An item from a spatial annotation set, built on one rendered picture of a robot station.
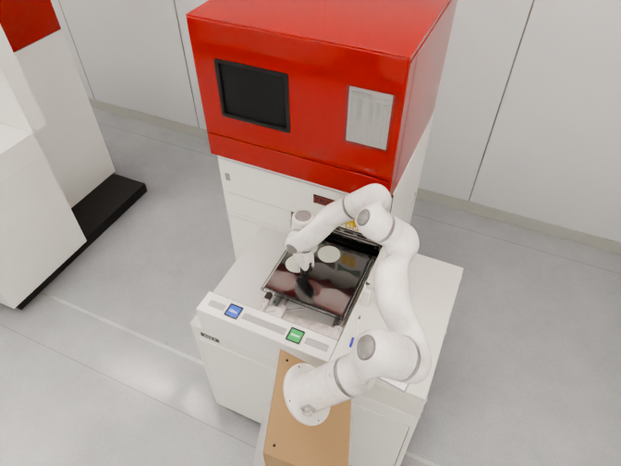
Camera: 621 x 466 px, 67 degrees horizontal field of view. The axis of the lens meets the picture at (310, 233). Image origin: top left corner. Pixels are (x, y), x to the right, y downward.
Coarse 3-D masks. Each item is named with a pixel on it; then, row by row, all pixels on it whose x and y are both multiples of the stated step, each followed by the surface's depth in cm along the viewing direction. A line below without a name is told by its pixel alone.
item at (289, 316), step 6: (270, 306) 190; (288, 312) 188; (288, 318) 186; (294, 318) 186; (300, 318) 186; (306, 318) 186; (300, 324) 184; (306, 324) 184; (312, 324) 184; (318, 324) 184; (312, 330) 182; (318, 330) 182; (324, 330) 182; (330, 330) 182
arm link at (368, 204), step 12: (360, 192) 155; (372, 192) 150; (384, 192) 149; (348, 204) 158; (360, 204) 155; (372, 204) 139; (384, 204) 145; (360, 216) 138; (372, 216) 136; (384, 216) 137; (360, 228) 138; (372, 228) 136; (384, 228) 137; (372, 240) 142
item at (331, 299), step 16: (288, 256) 206; (352, 256) 207; (288, 272) 200; (320, 272) 200; (336, 272) 200; (352, 272) 200; (272, 288) 194; (288, 288) 194; (304, 288) 194; (320, 288) 194; (336, 288) 194; (352, 288) 194; (320, 304) 188; (336, 304) 189
